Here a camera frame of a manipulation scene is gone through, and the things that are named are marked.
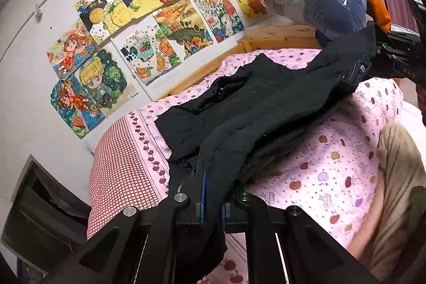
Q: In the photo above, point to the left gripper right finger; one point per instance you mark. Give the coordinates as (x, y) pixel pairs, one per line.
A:
(288, 246)

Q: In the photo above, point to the flying girl drawing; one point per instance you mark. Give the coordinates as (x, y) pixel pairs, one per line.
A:
(71, 50)

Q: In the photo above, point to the dark wooden cabinet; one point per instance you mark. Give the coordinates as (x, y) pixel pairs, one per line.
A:
(47, 222)

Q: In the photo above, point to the dinosaur landscape drawing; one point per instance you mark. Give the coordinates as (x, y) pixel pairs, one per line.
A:
(180, 22)

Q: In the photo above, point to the red 2024 festival drawing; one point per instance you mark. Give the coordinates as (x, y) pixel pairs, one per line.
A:
(222, 18)

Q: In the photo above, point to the orange girl blue drawing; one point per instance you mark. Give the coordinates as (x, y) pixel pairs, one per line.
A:
(75, 106)

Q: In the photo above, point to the wooden bed frame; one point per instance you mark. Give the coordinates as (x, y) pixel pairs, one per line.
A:
(267, 38)

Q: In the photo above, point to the orange fruit drawing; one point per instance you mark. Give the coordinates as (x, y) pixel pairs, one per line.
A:
(148, 52)

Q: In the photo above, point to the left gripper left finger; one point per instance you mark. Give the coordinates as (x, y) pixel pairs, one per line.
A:
(157, 245)

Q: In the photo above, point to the black coat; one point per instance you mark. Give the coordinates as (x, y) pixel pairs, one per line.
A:
(241, 122)

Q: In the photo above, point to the beige knit sleeve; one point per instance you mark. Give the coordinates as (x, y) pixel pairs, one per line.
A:
(404, 200)

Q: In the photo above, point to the black yellow moon drawing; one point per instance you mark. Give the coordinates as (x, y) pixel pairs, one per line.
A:
(102, 18)

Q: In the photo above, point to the pink apple print quilt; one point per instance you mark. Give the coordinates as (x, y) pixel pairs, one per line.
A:
(333, 174)

